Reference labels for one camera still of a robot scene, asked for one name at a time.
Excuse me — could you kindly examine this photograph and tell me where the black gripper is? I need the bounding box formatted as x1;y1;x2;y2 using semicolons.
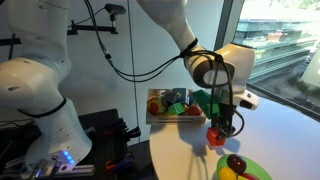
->
214;95;238;141

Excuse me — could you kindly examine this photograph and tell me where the orange block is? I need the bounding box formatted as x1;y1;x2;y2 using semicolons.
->
205;125;227;148

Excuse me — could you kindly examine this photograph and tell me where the wooden tray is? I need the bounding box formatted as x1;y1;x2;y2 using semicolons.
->
145;88;208;127

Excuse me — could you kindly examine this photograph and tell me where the blue white patterned block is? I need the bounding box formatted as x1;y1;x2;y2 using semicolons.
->
172;87;191;105

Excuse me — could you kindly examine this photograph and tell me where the dark purple toy plum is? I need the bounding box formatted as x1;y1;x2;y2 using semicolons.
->
226;154;248;175

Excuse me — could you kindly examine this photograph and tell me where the yellow orange toy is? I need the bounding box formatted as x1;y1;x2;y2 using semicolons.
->
186;104;203;117

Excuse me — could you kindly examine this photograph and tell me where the yellow toy lemon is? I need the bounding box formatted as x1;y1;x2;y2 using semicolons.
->
217;166;238;180

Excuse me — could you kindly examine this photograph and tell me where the red toy fruit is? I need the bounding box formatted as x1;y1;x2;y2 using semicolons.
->
240;172;259;180

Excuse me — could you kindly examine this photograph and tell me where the green plate with fruit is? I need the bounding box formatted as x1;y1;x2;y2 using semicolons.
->
215;153;274;180

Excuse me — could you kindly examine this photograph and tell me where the green cube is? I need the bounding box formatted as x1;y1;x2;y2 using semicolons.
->
167;102;186;117

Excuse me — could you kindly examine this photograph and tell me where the grey cube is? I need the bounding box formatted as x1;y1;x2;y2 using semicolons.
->
162;91;176;108

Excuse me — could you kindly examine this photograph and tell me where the soft cube with red circles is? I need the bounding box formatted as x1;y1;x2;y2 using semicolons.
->
147;96;167;116

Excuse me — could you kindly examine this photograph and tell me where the glass office building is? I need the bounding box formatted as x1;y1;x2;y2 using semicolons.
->
233;18;320;84

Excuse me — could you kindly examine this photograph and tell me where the orange black clamp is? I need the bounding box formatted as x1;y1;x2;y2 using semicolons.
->
103;118;142;141
104;155;136;173

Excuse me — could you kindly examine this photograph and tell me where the black robot stand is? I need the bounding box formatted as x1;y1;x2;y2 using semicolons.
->
0;108;158;180

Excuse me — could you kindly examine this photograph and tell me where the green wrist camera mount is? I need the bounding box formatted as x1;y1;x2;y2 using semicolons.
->
192;89;221;120

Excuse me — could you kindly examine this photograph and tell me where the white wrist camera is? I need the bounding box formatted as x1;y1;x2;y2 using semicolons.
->
233;88;260;111

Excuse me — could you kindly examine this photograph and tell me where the thin black wall cable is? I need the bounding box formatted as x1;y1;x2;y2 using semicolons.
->
126;0;141;144

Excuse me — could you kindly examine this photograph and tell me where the dark window frame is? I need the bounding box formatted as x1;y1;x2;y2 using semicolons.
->
213;0;320;123

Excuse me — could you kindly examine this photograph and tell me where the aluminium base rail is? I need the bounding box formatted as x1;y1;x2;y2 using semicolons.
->
0;156;96;180

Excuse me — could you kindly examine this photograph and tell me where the black camera on boom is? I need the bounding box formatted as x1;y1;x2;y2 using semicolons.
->
104;3;128;16

